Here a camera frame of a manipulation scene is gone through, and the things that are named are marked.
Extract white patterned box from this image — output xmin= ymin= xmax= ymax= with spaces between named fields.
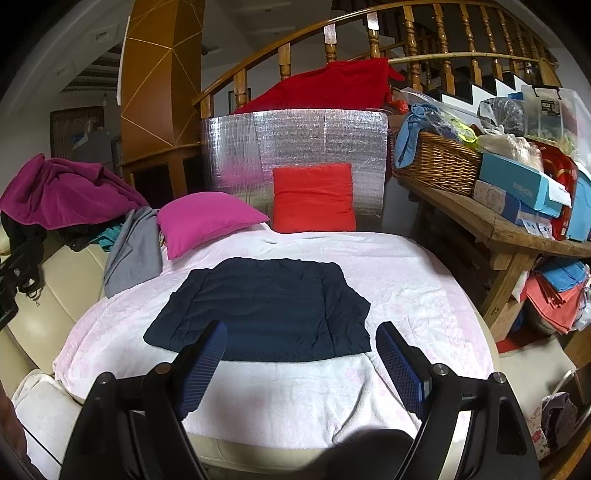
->
xmin=472 ymin=180 xmax=555 ymax=238

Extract grey garment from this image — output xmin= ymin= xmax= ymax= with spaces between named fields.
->
xmin=102 ymin=207 xmax=163 ymax=298

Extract wicker basket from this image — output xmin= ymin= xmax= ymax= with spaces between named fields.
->
xmin=392 ymin=130 xmax=483 ymax=197

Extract purple cloth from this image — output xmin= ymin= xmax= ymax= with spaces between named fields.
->
xmin=540 ymin=392 xmax=578 ymax=450

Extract teal cardboard box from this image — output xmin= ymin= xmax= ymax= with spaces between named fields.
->
xmin=478 ymin=152 xmax=573 ymax=217

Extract pale pink blanket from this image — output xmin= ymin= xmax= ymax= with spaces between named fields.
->
xmin=14 ymin=222 xmax=502 ymax=480

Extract clear plastic storage box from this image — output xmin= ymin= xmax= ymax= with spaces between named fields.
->
xmin=522 ymin=84 xmax=591 ymax=144

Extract silver foil insulation mat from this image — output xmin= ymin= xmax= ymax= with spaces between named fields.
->
xmin=200 ymin=108 xmax=389 ymax=232

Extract staircase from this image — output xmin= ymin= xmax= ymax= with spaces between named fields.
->
xmin=425 ymin=69 xmax=525 ymax=109

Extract red cloth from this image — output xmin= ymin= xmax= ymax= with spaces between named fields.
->
xmin=233 ymin=58 xmax=404 ymax=114

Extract black garment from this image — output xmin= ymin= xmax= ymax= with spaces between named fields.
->
xmin=0 ymin=210 xmax=100 ymax=301

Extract dark wall hanging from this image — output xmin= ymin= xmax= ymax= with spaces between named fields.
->
xmin=50 ymin=107 xmax=107 ymax=162

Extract blue box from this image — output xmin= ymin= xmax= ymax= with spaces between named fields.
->
xmin=566 ymin=173 xmax=591 ymax=243

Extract clear plastic bag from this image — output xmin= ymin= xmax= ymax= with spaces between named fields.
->
xmin=399 ymin=90 xmax=478 ymax=144

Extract cream leather sofa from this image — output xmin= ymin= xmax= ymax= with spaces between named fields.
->
xmin=0 ymin=231 xmax=112 ymax=416

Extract teal garment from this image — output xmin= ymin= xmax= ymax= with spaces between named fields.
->
xmin=95 ymin=225 xmax=125 ymax=247

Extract blue folded towel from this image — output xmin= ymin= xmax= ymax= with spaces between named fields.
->
xmin=538 ymin=261 xmax=589 ymax=291

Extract wooden pillar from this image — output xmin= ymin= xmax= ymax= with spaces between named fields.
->
xmin=117 ymin=0 xmax=206 ymax=197

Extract red pillow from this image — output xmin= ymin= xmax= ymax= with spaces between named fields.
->
xmin=271 ymin=162 xmax=358 ymax=233

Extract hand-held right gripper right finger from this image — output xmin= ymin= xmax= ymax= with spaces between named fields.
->
xmin=375 ymin=322 xmax=541 ymax=480

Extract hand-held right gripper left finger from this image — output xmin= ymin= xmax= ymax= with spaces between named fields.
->
xmin=59 ymin=319 xmax=229 ymax=480

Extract light blue cloth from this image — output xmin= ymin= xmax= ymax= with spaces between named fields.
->
xmin=394 ymin=104 xmax=439 ymax=169

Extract wooden bench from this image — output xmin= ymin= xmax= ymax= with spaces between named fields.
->
xmin=397 ymin=178 xmax=591 ymax=342

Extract magenta pillow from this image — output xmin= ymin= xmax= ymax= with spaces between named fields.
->
xmin=157 ymin=191 xmax=271 ymax=260

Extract wooden stair railing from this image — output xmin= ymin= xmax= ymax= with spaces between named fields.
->
xmin=193 ymin=0 xmax=561 ymax=121

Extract magenta fleece garment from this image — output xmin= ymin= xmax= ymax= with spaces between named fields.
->
xmin=0 ymin=154 xmax=151 ymax=232

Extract grey plastic bag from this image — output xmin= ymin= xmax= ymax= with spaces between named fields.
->
xmin=478 ymin=97 xmax=525 ymax=137

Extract navy puffer jacket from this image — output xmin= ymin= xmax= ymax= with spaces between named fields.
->
xmin=143 ymin=257 xmax=372 ymax=363

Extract red bag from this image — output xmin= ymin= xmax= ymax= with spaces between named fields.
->
xmin=538 ymin=143 xmax=580 ymax=241

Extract floral cloth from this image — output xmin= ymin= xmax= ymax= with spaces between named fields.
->
xmin=526 ymin=406 xmax=555 ymax=462

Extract coral folded cloth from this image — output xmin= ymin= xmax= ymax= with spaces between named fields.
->
xmin=524 ymin=274 xmax=587 ymax=335

